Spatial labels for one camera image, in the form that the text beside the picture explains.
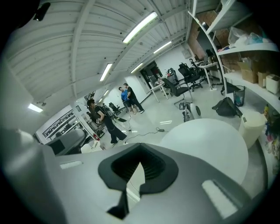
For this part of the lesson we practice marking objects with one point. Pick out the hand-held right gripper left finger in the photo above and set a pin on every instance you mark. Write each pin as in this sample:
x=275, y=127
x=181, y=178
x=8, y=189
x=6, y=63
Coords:
x=76, y=192

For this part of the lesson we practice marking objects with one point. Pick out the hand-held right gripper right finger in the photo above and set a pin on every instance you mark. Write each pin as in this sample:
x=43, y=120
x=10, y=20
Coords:
x=186, y=203

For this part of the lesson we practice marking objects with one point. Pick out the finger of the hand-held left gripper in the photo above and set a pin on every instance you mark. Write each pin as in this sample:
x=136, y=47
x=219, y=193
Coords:
x=72, y=137

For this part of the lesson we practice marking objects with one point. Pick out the round white table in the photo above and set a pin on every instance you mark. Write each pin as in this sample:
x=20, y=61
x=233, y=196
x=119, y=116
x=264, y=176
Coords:
x=207, y=142

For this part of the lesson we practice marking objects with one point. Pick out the ceiling tube light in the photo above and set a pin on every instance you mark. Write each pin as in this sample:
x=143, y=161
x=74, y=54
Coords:
x=140, y=27
x=35, y=107
x=163, y=47
x=136, y=67
x=106, y=72

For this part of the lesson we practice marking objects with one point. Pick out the white wheeled robot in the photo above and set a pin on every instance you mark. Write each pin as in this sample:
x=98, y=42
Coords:
x=193, y=111

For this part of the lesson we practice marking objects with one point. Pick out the cream trash bin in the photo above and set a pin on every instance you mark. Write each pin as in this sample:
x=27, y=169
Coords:
x=251, y=129

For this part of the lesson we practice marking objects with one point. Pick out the white folding table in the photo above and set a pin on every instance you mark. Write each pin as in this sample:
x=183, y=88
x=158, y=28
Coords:
x=158, y=87

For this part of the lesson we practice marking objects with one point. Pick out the black backpack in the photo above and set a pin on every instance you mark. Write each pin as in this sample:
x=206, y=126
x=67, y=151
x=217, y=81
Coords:
x=226, y=107

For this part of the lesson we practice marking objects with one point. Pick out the black cantilever chair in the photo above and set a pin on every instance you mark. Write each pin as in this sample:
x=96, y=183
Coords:
x=179, y=90

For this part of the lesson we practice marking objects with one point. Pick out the white power strip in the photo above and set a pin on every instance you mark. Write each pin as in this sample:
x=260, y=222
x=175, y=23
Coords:
x=213, y=88

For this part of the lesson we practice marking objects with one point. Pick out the black mesh waste basket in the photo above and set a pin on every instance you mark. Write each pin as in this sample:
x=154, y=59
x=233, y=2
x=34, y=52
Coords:
x=239, y=96

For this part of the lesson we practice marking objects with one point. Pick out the black swivel office chair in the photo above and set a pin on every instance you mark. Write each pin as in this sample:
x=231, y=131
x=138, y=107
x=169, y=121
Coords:
x=189, y=74

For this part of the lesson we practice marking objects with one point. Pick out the white office desk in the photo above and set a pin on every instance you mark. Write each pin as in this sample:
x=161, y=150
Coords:
x=208, y=65

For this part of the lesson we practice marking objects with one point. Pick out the large brown cardboard box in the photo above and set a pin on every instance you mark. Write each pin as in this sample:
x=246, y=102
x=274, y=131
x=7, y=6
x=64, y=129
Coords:
x=248, y=72

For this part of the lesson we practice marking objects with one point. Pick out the small brown cardboard box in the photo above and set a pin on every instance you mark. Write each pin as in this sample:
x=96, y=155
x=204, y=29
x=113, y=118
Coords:
x=263, y=79

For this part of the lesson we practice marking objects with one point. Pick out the cream wooden box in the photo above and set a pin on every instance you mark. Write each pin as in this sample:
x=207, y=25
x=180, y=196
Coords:
x=273, y=84

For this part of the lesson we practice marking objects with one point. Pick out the white shelf unit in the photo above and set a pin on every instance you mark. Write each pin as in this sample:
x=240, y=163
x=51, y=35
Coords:
x=251, y=47

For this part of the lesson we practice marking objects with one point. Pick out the clear plastic bag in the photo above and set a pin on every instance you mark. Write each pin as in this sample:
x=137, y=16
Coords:
x=238, y=37

